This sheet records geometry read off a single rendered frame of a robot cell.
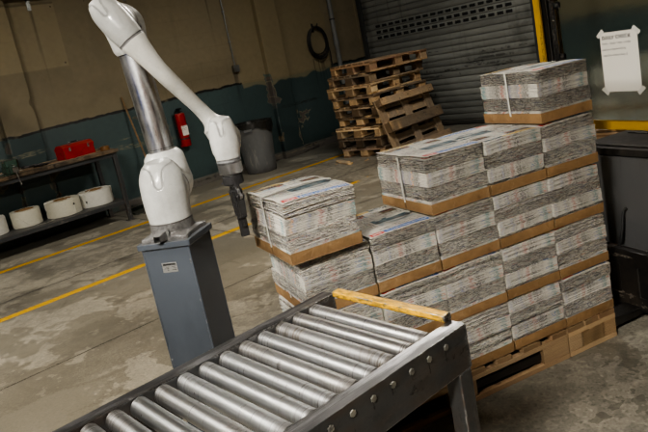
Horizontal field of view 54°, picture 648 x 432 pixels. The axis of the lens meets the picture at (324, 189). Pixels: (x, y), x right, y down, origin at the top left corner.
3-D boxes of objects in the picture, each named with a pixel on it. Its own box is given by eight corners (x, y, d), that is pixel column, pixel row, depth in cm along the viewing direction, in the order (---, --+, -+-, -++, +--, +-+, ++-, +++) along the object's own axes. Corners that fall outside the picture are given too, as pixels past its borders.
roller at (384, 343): (286, 319, 190) (293, 332, 192) (406, 354, 154) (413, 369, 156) (298, 308, 193) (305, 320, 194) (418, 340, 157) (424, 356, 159)
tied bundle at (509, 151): (439, 187, 295) (431, 138, 291) (491, 172, 306) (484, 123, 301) (491, 198, 261) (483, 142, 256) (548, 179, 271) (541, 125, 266)
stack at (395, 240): (304, 420, 280) (263, 241, 263) (514, 331, 323) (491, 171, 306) (342, 466, 245) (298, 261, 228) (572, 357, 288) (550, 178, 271)
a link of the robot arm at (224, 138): (242, 157, 229) (243, 152, 242) (232, 114, 226) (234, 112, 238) (212, 163, 228) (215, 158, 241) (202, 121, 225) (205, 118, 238)
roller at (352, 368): (251, 342, 182) (262, 350, 185) (368, 385, 146) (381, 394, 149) (259, 326, 184) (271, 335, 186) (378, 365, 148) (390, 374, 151)
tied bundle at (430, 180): (382, 205, 283) (373, 154, 279) (436, 188, 295) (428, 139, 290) (432, 217, 250) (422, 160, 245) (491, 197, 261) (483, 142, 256)
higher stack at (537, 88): (513, 331, 323) (475, 75, 296) (558, 311, 334) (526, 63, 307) (571, 358, 288) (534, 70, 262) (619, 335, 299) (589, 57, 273)
